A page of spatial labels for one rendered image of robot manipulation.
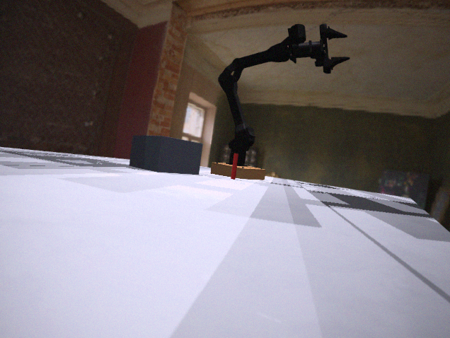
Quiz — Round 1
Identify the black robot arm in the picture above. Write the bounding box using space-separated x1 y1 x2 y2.
218 24 308 166

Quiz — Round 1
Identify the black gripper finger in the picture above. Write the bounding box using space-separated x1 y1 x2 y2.
328 26 347 40
331 57 350 70

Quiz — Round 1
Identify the dark red peg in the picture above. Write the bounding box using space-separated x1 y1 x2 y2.
231 153 238 180

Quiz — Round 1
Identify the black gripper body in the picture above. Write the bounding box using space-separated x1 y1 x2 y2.
306 23 332 74

